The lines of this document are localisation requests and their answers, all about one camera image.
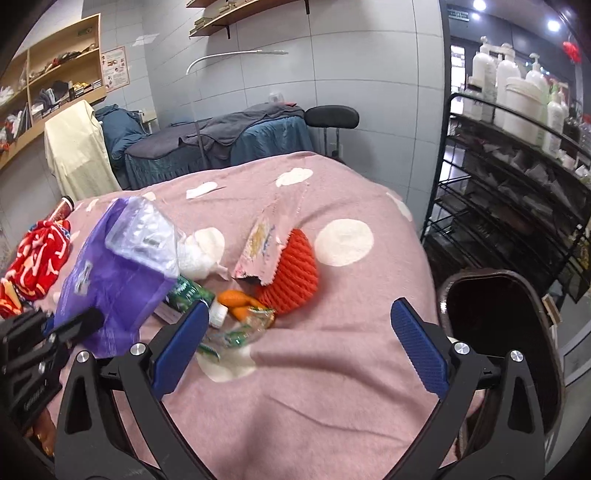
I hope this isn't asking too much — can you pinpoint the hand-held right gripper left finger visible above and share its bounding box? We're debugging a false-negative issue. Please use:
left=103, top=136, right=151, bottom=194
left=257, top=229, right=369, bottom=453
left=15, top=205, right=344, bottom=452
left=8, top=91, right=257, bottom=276
left=54, top=300, right=218, bottom=480

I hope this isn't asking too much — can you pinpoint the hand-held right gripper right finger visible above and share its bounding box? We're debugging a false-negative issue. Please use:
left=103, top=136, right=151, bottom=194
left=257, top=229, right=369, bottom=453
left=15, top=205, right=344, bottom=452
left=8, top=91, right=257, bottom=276
left=390, top=298, right=548, bottom=480

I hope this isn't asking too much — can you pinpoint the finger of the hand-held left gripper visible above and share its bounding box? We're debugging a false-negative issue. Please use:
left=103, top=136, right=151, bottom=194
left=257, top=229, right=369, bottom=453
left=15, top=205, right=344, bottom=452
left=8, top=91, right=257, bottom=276
left=46, top=308, right=106, bottom=346

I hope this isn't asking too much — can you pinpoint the purple plastic bag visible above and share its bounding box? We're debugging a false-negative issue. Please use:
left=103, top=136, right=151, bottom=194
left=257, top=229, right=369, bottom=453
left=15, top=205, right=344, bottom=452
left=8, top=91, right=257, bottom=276
left=54, top=198, right=180, bottom=358

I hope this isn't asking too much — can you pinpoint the green label plastic bottle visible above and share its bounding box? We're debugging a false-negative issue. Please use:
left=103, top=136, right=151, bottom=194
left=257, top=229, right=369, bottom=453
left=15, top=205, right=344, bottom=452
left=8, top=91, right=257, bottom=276
left=159, top=274, right=230, bottom=329

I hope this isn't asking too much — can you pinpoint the clear plastic bag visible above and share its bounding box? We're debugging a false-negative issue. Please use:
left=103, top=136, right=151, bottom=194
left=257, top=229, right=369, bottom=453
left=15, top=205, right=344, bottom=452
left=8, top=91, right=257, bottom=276
left=105, top=196, right=185, bottom=278

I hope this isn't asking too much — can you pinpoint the pink snack wrapper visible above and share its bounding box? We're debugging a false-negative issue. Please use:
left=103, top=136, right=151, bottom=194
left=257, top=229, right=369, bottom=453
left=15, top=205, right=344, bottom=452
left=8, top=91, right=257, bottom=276
left=231, top=205, right=294, bottom=285

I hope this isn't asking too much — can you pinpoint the orange-red foam fruit net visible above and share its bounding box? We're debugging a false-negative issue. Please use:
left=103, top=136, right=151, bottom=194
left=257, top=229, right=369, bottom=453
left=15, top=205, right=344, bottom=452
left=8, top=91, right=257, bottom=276
left=256, top=228, right=320, bottom=317

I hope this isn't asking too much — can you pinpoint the red patterned cloth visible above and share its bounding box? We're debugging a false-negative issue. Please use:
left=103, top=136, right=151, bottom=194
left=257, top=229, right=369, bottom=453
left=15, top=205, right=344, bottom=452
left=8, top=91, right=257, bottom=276
left=0, top=219, right=73, bottom=320

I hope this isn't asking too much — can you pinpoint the orange peel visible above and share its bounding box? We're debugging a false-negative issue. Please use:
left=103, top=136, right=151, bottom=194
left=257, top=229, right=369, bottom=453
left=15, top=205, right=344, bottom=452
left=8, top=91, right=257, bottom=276
left=217, top=290, right=267, bottom=322

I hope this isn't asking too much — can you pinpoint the pink polka dot blanket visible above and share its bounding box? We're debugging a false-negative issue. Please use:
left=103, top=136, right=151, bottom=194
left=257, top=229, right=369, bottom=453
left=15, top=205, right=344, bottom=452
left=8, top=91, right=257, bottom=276
left=0, top=151, right=485, bottom=480

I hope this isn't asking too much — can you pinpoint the white crumpled tissue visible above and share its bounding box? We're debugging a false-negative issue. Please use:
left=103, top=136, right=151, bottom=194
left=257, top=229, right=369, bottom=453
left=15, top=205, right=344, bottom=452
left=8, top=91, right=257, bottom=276
left=178, top=227, right=228, bottom=280

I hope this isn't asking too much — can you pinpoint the red can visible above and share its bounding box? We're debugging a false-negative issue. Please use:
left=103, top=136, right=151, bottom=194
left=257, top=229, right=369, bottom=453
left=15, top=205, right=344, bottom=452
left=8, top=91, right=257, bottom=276
left=50, top=196, right=76, bottom=223

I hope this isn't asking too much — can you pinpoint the cream cloth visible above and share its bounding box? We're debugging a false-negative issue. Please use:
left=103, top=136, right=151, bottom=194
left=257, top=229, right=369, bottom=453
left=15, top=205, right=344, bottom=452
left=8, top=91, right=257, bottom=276
left=44, top=99, right=122, bottom=202

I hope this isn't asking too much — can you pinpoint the black metal rack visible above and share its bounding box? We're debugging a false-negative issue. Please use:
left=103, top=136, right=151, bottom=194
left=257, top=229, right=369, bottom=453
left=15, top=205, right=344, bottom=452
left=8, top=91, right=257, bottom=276
left=420, top=91, right=591, bottom=304

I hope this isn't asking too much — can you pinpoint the dark blue quilt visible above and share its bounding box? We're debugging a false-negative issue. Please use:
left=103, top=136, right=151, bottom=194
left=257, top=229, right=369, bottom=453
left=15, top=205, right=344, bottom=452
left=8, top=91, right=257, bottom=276
left=95, top=104, right=149, bottom=163

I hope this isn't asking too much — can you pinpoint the grey blanket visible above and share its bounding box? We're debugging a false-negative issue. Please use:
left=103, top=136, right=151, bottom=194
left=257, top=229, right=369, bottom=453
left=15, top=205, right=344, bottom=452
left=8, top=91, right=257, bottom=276
left=127, top=102, right=305, bottom=160

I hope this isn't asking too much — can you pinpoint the black padded stool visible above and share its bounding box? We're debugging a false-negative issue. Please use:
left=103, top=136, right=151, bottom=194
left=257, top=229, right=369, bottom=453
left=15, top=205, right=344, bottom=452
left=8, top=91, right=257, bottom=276
left=305, top=105, right=360, bottom=161

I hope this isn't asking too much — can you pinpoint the small clear bottle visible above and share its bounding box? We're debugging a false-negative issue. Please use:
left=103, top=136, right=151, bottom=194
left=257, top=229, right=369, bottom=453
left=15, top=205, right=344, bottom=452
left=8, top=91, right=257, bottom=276
left=462, top=86, right=483, bottom=119

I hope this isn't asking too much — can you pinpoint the white bottle green pump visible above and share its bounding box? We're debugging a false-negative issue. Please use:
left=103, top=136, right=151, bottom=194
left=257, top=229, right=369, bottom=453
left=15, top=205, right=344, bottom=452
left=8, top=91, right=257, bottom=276
left=542, top=83, right=568, bottom=156

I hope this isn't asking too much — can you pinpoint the white plastic tub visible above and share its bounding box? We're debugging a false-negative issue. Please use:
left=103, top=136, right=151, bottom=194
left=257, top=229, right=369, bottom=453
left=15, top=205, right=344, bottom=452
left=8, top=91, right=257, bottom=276
left=502, top=76, right=546, bottom=136

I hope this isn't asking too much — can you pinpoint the dark brown bottle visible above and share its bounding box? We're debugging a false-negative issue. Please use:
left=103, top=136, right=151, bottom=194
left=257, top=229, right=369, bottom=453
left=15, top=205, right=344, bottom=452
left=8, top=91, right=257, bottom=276
left=563, top=105, right=583, bottom=145

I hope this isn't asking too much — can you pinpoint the wooden shelf unit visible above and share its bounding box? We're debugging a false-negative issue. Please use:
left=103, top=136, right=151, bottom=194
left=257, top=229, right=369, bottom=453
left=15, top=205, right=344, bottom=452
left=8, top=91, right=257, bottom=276
left=0, top=13, right=108, bottom=169

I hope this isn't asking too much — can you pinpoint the tall white pump bottle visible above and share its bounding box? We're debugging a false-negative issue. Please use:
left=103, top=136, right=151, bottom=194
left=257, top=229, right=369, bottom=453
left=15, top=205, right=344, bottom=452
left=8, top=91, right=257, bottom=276
left=471, top=36, right=498, bottom=123

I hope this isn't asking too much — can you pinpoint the wide white pump bottle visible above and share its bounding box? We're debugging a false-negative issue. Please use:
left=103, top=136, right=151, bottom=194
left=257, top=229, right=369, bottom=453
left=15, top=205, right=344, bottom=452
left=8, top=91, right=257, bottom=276
left=495, top=42, right=522, bottom=94

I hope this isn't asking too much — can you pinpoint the wall poster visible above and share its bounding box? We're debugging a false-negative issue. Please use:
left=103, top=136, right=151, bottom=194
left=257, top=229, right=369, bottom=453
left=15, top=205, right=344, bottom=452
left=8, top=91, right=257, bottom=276
left=100, top=45, right=130, bottom=91

